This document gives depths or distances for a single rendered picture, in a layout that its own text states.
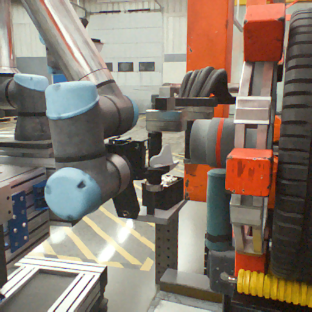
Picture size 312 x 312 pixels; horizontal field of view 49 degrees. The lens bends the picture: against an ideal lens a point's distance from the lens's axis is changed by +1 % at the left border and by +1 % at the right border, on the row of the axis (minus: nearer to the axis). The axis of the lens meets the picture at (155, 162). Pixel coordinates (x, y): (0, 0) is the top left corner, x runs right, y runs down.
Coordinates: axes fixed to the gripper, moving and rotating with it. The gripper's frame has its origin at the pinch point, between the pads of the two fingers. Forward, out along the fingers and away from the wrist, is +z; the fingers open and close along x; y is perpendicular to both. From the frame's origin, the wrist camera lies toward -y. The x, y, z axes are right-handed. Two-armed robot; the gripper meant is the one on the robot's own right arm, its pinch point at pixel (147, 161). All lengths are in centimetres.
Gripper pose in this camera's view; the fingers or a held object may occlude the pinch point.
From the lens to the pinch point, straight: 79.9
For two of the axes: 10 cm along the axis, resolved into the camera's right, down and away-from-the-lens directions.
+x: -9.5, -0.8, 2.9
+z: 3.0, -2.0, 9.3
